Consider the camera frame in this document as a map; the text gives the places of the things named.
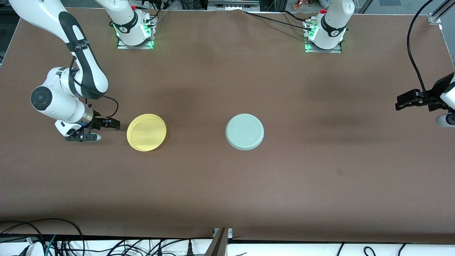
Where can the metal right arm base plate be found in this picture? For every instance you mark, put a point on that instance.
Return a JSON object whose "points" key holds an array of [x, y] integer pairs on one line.
{"points": [[142, 46]]}

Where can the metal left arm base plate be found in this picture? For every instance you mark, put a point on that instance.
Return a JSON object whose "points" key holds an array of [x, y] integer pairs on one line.
{"points": [[336, 51]]}

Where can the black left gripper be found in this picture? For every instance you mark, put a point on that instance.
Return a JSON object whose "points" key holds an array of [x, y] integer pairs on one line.
{"points": [[432, 93]]}

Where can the pale green plate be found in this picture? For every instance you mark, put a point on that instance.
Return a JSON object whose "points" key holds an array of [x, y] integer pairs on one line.
{"points": [[244, 131]]}

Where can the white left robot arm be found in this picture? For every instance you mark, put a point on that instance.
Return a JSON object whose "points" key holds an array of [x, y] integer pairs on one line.
{"points": [[332, 25]]}

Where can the aluminium profile beam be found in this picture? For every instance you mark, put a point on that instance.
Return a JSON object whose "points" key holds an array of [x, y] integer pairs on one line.
{"points": [[217, 245]]}

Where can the grey electronics box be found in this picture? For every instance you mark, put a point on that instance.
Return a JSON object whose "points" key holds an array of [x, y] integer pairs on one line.
{"points": [[233, 4]]}

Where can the yellow plate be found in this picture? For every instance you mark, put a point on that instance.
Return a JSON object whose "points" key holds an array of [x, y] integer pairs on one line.
{"points": [[146, 132]]}

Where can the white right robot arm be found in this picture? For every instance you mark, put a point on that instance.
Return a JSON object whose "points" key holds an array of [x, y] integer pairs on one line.
{"points": [[58, 105]]}

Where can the brown table cover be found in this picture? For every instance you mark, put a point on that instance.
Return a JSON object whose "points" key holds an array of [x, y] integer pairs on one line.
{"points": [[227, 192]]}

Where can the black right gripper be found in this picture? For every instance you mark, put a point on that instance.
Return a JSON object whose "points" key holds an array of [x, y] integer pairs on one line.
{"points": [[98, 122]]}

